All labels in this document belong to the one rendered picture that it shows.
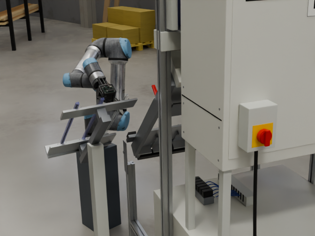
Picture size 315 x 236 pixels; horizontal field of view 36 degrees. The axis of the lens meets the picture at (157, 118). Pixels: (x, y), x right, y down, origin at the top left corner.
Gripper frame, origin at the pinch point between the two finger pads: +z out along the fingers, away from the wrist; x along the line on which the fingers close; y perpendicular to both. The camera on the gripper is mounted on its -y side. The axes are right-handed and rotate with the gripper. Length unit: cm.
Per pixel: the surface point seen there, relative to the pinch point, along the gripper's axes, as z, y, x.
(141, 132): 10.9, -2.1, 9.9
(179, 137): 8.9, -16.4, 35.9
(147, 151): 9.1, -22.3, 18.8
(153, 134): 9.6, -7.6, 18.4
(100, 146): 10.4, -7.0, -9.5
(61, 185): -57, -144, 5
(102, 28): -478, -362, 233
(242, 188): 55, 3, 38
